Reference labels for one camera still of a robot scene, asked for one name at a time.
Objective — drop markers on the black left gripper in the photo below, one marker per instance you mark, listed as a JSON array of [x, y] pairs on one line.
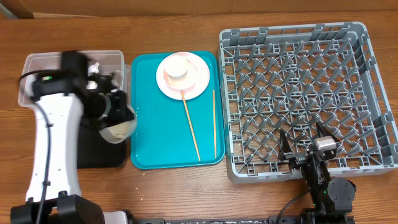
[[122, 112]]

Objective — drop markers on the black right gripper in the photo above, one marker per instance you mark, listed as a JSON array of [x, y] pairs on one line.
[[297, 157]]

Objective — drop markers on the white rice pile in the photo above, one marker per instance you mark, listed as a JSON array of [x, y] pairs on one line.
[[119, 131]]

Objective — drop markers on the white napkin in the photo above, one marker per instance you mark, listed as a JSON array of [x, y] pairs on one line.
[[93, 72]]

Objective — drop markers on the grey bowl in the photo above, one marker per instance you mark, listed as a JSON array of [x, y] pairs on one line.
[[106, 135]]

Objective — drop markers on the wooden chopstick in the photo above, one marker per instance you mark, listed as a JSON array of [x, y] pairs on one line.
[[190, 125], [214, 124]]

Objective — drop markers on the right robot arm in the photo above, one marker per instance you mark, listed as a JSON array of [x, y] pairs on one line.
[[332, 197]]

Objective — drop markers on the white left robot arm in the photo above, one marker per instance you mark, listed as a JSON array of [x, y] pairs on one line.
[[54, 194]]

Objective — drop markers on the clear plastic bin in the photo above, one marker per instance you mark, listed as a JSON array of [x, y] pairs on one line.
[[110, 61]]

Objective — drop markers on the black plastic tray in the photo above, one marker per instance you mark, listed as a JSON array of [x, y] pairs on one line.
[[95, 152]]

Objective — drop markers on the grey dish rack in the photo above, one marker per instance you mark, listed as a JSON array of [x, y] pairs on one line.
[[291, 78]]

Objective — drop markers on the teal serving tray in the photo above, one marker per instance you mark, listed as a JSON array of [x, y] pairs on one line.
[[163, 138]]

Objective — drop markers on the cream cup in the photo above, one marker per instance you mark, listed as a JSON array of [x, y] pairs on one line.
[[176, 66]]

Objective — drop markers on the pink bowl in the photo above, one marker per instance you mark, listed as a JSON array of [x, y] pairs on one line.
[[182, 83]]

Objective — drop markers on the white plate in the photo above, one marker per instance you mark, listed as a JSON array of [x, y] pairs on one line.
[[202, 78]]

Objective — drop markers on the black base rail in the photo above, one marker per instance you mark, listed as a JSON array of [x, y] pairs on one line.
[[217, 221]]

